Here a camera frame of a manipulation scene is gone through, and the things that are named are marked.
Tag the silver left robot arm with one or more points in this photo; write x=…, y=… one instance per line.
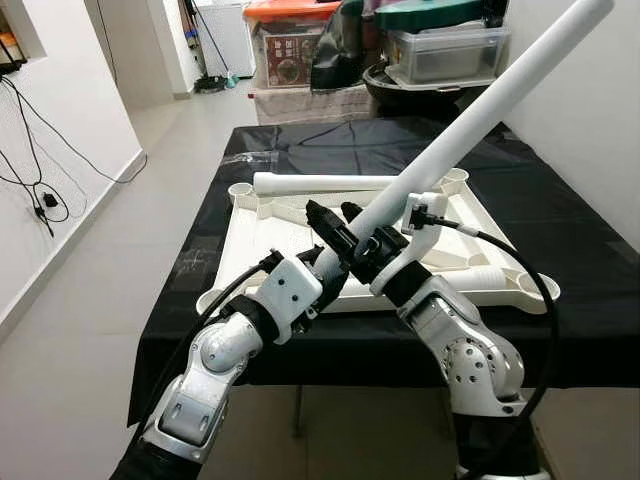
x=210, y=360

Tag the white plastic table top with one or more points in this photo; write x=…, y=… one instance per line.
x=250, y=235

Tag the clear tape strip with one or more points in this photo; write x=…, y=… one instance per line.
x=255, y=157

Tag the beige patterned box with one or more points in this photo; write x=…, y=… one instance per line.
x=310, y=105

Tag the black round basin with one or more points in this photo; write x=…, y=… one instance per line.
x=400, y=92

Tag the grey metal table leg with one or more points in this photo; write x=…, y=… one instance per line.
x=298, y=410

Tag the black plastic bag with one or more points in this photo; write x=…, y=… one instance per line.
x=338, y=50

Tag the orange-lidded clear storage bin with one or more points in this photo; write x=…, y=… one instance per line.
x=285, y=55

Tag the clear plastic container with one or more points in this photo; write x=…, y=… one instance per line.
x=450, y=58

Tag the black floor mop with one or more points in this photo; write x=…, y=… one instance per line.
x=210, y=84

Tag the black tablecloth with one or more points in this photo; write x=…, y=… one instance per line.
x=580, y=260

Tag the green round lid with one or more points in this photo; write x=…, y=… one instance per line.
x=430, y=15

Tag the white appliance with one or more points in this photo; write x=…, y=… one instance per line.
x=230, y=35

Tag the black power adapter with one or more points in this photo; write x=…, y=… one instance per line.
x=49, y=200

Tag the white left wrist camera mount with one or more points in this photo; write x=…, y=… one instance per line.
x=290, y=290

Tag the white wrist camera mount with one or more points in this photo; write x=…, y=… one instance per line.
x=428, y=235
x=290, y=290

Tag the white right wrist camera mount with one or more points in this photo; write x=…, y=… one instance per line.
x=428, y=235

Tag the dark wall shelf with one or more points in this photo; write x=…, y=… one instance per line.
x=8, y=55

